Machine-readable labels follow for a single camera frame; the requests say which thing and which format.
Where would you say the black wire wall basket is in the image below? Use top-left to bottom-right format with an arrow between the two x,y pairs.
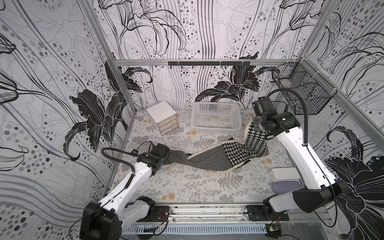
272,62 -> 337,115

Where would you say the black white knitted scarf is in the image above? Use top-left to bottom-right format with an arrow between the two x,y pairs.
163,121 -> 269,172

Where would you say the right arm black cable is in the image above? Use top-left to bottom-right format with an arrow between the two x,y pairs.
266,87 -> 310,146

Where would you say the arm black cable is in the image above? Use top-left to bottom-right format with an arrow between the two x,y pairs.
266,87 -> 310,146
100,146 -> 139,173

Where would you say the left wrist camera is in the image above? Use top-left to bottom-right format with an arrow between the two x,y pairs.
131,149 -> 139,156

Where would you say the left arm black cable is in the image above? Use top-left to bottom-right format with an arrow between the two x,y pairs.
100,146 -> 139,173

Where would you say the white slotted cable duct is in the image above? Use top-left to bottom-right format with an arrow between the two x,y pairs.
122,223 -> 267,236

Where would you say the white and grey box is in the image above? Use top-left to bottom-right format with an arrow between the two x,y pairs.
271,167 -> 303,194

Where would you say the black bar on rail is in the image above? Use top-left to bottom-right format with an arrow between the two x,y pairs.
168,61 -> 251,66

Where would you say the small white drawer cabinet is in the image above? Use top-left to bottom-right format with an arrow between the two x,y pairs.
147,101 -> 179,136

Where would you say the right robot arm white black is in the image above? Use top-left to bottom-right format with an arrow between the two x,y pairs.
253,98 -> 349,217

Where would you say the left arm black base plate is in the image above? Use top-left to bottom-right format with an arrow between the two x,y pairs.
149,206 -> 171,223

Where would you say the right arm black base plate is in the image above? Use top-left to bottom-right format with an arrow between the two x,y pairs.
244,205 -> 289,222

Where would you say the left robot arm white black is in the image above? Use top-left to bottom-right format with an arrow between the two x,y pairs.
79,144 -> 170,240

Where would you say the white plastic perforated basket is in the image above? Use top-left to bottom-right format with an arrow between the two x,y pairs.
191,102 -> 242,134

